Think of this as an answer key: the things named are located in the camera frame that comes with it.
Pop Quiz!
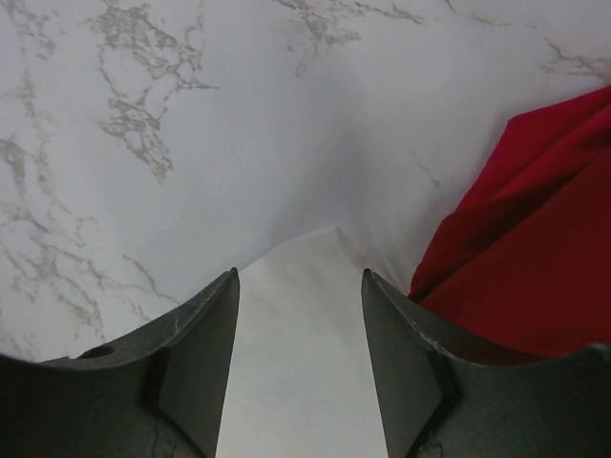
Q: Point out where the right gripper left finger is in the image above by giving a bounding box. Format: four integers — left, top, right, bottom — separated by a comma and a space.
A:
1, 270, 240, 457

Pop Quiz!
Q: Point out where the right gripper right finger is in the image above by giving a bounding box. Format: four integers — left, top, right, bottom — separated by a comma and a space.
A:
361, 270, 610, 457

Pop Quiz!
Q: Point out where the white t shirt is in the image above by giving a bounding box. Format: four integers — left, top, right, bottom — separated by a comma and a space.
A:
155, 27, 548, 457

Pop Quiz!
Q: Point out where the folded red t shirt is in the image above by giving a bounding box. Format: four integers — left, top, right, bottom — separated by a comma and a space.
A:
410, 88, 610, 357

